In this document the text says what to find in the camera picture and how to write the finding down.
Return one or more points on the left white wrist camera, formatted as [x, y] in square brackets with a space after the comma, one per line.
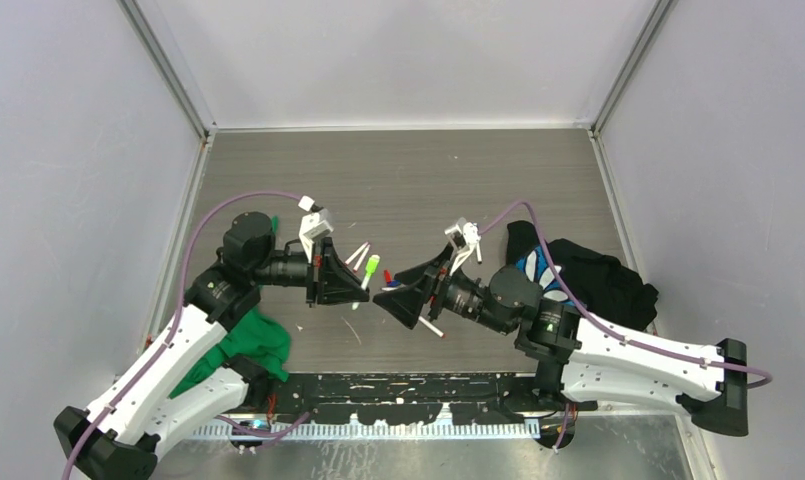
[315, 225]

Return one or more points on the black daisy cloth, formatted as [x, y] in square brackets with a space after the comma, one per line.
[600, 282]

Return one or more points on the green cloth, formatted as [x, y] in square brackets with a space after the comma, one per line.
[256, 336]

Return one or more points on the green pen cap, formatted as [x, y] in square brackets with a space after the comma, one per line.
[372, 265]

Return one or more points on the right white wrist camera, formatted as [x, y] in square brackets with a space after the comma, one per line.
[464, 239]

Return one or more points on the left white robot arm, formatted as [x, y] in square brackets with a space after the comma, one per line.
[126, 431]

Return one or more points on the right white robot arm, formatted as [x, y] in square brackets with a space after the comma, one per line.
[582, 358]

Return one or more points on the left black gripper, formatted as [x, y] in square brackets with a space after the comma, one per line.
[330, 278]

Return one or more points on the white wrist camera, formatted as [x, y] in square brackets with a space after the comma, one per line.
[464, 239]
[315, 225]

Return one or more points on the slotted cable duct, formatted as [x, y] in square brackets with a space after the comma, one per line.
[443, 429]

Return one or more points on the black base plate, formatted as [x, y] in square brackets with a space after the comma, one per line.
[404, 398]

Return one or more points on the green white pen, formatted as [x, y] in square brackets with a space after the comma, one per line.
[364, 286]

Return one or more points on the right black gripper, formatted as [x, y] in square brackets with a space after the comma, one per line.
[406, 303]

